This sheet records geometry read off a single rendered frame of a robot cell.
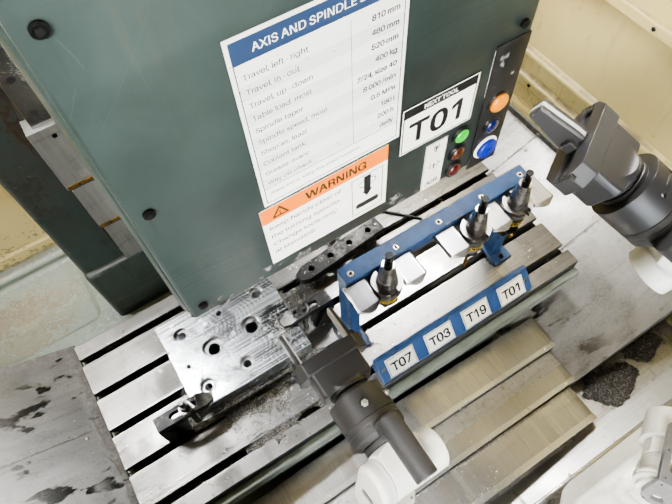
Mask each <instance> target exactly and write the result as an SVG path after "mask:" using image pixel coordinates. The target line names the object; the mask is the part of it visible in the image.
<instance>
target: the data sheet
mask: <svg viewBox="0 0 672 504"><path fill-rule="evenodd" d="M409 4H410V0H314V1H312V2H309V3H307V4H305V5H303V6H301V7H298V8H296V9H294V10H292V11H289V12H287V13H285V14H283V15H280V16H278V17H276V18H274V19H271V20H269V21H267V22H265V23H262V24H260V25H258V26H256V27H253V28H251V29H249V30H247V31H244V32H242V33H240V34H238V35H236V36H233V37H231V38H229V39H227V40H224V41H222V42H220V44H221V47H222V51H223V55H224V59H225V62H226V66H227V70H228V73H229V77H230V81H231V85H232V88H233V92H234V96H235V99H236V103H237V107H238V111H239V114H240V118H241V122H242V125H243V129H244V133H245V137H246V140H247V144H248V148H249V151H250V155H251V159H252V162H253V166H254V170H255V174H256V177H257V181H258V185H259V188H260V192H261V196H262V200H263V203H264V207H267V206H269V205H271V204H273V203H275V202H277V201H279V200H281V199H282V198H284V197H286V196H288V195H290V194H292V193H294V192H296V191H297V190H299V189H301V188H303V187H305V186H307V185H309V184H311V183H312V182H314V181H316V180H318V179H320V178H322V177H324V176H326V175H327V174H329V173H331V172H333V171H335V170H337V169H339V168H341V167H343V166H344V165H346V164H348V163H350V162H352V161H354V160H356V159H358V158H359V157H361V156H363V155H365V154H367V153H369V152H371V151H373V150H374V149H376V148H378V147H380V146H382V145H384V144H386V143H388V142H390V141H391V140H393V139H395V138H397V137H399V126H400V114H401V102H402V90H403V77H404V65H405V53H406V41H407V28H408V16H409Z"/></svg>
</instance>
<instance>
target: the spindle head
mask: <svg viewBox="0 0 672 504"><path fill-rule="evenodd" d="M312 1H314V0H0V42H1V44H2V45H3V47H4V48H5V50H6V51H7V53H8V54H9V55H10V57H11V58H12V60H13V61H14V63H15V64H16V66H17V67H18V69H19V70H20V72H21V73H22V74H23V76H24V77H25V79H26V80H27V82H28V83H29V85H30V86H31V88H32V89H33V91H34V92H35V93H36V95H37V96H38V98H39V99H40V101H41V102H42V104H43V105H44V107H45V108H46V110H47V111H48V113H49V114H50V115H51V117H52V118H53V120H54V121H55V123H56V124H57V126H58V127H59V129H60V130H61V132H62V133H63V134H64V136H65V137H66V139H67V140H68V142H69V143H70V145H71V146H72V148H73V149H74V151H75V152H76V153H77V155H78V156H79V158H80V159H81V161H82V162H83V164H84V165H85V167H86V168H87V170H88V171H89V172H90V174H91V175H92V177H93V178H94V180H95V181H96V183H97V184H98V186H99V187H100V189H101V190H102V192H103V193H104V194H105V196H106V197H107V199H108V200H109V202H110V203H111V205H112V206H113V208H114V209H115V211H116V212H117V213H118V215H119V216H120V218H121V219H122V221H123V222H124V224H125V225H126V227H127V228H128V230H129V231H130V232H131V234H132V235H133V237H134V238H135V240H136V241H137V243H138V244H139V246H140V247H141V249H142V250H143V251H144V253H145V254H146V256H147V257H148V259H149V260H150V262H151V263H152V265H153V266H154V268H155V269H156V271H157V272H158V273H159V275H160V276H161V278H162V279H163V281H164V282H165V284H166V285H167V287H168V288H169V290H170V291H171V292H172V294H173V295H174V297H175V298H176V300H177V301H178V303H179V304H180V306H181V307H182V308H183V309H184V310H186V311H187V312H189V313H190V315H191V317H192V318H194V317H195V318H196V317H199V316H200V315H202V314H204V313H206V312H207V311H209V310H211V309H213V308H214V307H216V306H218V305H220V304H222V303H223V302H225V301H227V300H229V299H230V298H232V297H234V296H236V295H237V294H239V293H241V292H243V291H245V290H246V289H248V288H250V287H252V286H253V285H255V284H257V283H259V282H260V281H262V280H264V279H266V278H268V277H269V276H271V275H273V274H275V273H276V272H278V271H280V270H282V269H283V268H285V267H287V266H289V265H291V264H292V263H294V262H296V261H298V260H299V259H301V258H303V257H305V256H307V255H308V254H310V253H312V252H314V251H315V250H317V249H319V248H321V247H322V246H324V245H326V244H328V243H330V242H331V241H333V240H335V239H337V238H338V237H340V236H342V235H344V234H345V233H347V232H349V231H351V230H353V229H354V228H356V227H358V226H360V225H361V224H363V223H365V222H367V221H368V220H370V219H372V218H374V217H376V216H377V215H379V214H381V213H383V212H384V211H386V210H388V209H390V208H391V207H393V206H395V205H397V204H399V203H400V202H402V201H404V200H406V199H407V198H409V197H411V196H413V195H414V194H416V193H418V192H420V187H421V180H422V174H423V167H424V160H425V153H426V147H427V146H429V145H431V144H433V143H435V142H437V141H438V140H440V139H442V138H444V137H446V136H448V140H447V145H446V150H445V156H444V161H443V166H442V171H441V176H440V180H441V179H443V178H445V177H446V176H445V175H444V173H445V170H446V169H447V167H448V166H449V165H450V164H451V163H453V162H450V161H449V160H448V155H449V153H450V151H451V150H452V149H453V148H454V147H455V146H457V145H453V144H452V143H451V139H452V136H453V134H454V133H455V132H456V131H457V130H458V129H459V128H461V127H463V126H469V127H470V128H471V132H470V134H469V136H468V137H467V139H466V140H465V141H463V142H462V143H460V144H465V145H466V146H467V148H466V151H465V153H464V154H463V156H462V157H461V158H459V159H458V160H460V161H462V163H463V164H462V167H464V166H466V165H467V163H468V160H469V156H470V152H471V148H472V144H473V140H474V136H475V132H476V128H477V124H478V120H479V116H480V113H481V109H482V105H483V101H484V96H485V92H486V88H487V84H488V80H489V76H490V72H491V69H492V65H493V61H494V57H495V53H496V50H497V47H498V46H500V45H502V44H504V43H506V42H508V41H510V40H512V39H514V38H516V37H518V36H520V35H521V34H523V33H525V32H527V31H529V30H531V27H532V23H533V20H534V17H535V14H536V11H537V7H538V4H539V1H540V0H410V4H409V16H408V28H407V41H406V53H405V65H404V77H403V90H402V102H401V114H400V126H399V137H397V138H395V139H393V140H391V141H390V142H388V143H386V144H384V145H382V146H380V147H378V148H376V149H374V150H373V151H371V152H369V153H367V154H365V155H363V156H361V157H359V158H358V159H356V160H354V161H352V162H350V163H348V164H346V165H344V166H343V167H341V168H339V169H337V170H335V171H333V172H331V173H329V174H327V175H326V176H324V177H322V178H320V179H318V180H316V181H314V182H312V183H311V184H309V185H307V186H305V187H303V188H301V189H299V190H297V191H296V192H294V193H292V194H290V195H288V196H286V197H284V198H282V199H281V200H279V201H277V202H275V203H273V204H271V205H269V206H267V207H264V203H263V200H262V196H261V192H260V188H259V185H258V181H257V177H256V174H255V170H254V166H253V162H252V159H251V155H250V151H249V148H248V144H247V140H246V137H245V133H244V129H243V125H242V122H241V118H240V114H239V111H238V107H237V103H236V99H235V96H234V92H233V88H232V85H231V81H230V77H229V73H228V70H227V66H226V62H225V59H224V55H223V51H222V47H221V44H220V42H222V41H224V40H227V39H229V38H231V37H233V36H236V35H238V34H240V33H242V32H244V31H247V30H249V29H251V28H253V27H256V26H258V25H260V24H262V23H265V22H267V21H269V20H271V19H274V18H276V17H278V16H280V15H283V14H285V13H287V12H289V11H292V10H294V9H296V8H298V7H301V6H303V5H305V4H307V3H309V2H312ZM479 71H480V72H481V74H480V78H479V82H478V86H477V91H476V95H475V99H474V103H473V108H472V112H471V116H470V119H468V120H467V121H465V122H463V123H461V124H459V125H457V126H455V127H454V128H452V129H450V130H448V131H446V132H444V133H443V134H441V135H439V136H437V137H435V138H433V139H431V140H430V141H428V142H426V143H424V144H422V145H420V146H419V147H417V148H415V149H413V150H411V151H409V152H408V153H406V154H404V155H402V156H400V157H399V146H400V135H401V123H402V112H403V111H404V110H406V109H408V108H410V107H412V106H414V105H416V104H418V103H419V102H421V101H423V100H425V99H427V98H429V97H431V96H433V95H435V94H437V93H439V92H441V91H443V90H444V89H446V88H448V87H450V86H452V85H454V84H456V83H458V82H460V81H462V80H464V79H466V78H467V77H469V76H471V75H473V74H475V73H477V72H479ZM387 144H388V145H389V147H388V164H387V180H386V197H385V202H383V203H382V204H380V205H378V206H376V207H374V208H373V209H371V210H369V211H367V212H366V213H364V214H362V215H360V216H358V217H357V218H355V219H353V220H351V221H349V222H348V223H346V224H344V225H342V226H341V227H339V228H337V229H335V230H333V231H332V232H330V233H328V234H326V235H324V236H323V237H321V238H319V239H317V240H316V241H314V242H312V243H310V244H308V245H307V246H305V247H303V248H301V249H299V250H298V251H296V252H294V253H292V254H291V255H289V256H287V257H285V258H283V259H282V260H280V261H278V262H276V263H274V264H273V261H272V258H271V254H270V251H269V247H268V244H267V241H266V237H265V234H264V230H263V227H262V223H261V220H260V216H259V213H260V212H262V211H264V210H266V209H267V208H269V207H271V206H273V205H275V204H277V203H279V202H281V201H282V200H284V199H286V198H288V197H290V196H292V195H294V194H296V193H297V192H299V191H301V190H303V189H305V188H307V187H309V186H311V185H312V184H314V183H316V182H318V181H320V180H322V179H324V178H326V177H327V176H329V175H331V174H333V173H335V172H337V171H339V170H341V169H342V168H344V167H346V166H348V165H350V164H352V163H354V162H356V161H357V160H359V159H361V158H363V157H365V156H367V155H369V154H371V153H372V152H374V151H376V150H378V149H380V148H382V147H384V146H386V145H387Z"/></svg>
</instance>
